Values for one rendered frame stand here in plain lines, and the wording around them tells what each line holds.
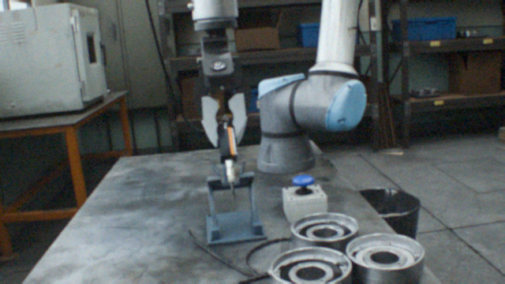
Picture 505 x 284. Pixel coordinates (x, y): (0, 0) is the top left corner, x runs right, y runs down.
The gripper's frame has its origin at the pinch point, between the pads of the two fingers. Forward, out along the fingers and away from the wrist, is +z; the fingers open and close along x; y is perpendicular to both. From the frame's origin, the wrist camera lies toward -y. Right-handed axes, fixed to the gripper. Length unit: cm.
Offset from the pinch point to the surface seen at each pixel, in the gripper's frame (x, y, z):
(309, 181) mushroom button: -14.2, 0.2, 9.1
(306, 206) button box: -13.0, -1.6, 13.1
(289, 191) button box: -11.0, 3.4, 11.7
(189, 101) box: 13, 329, 35
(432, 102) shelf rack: -211, 311, 53
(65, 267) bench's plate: 28.4, -9.2, 16.3
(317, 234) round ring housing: -12.5, -11.1, 14.4
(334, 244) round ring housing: -13.1, -18.1, 12.9
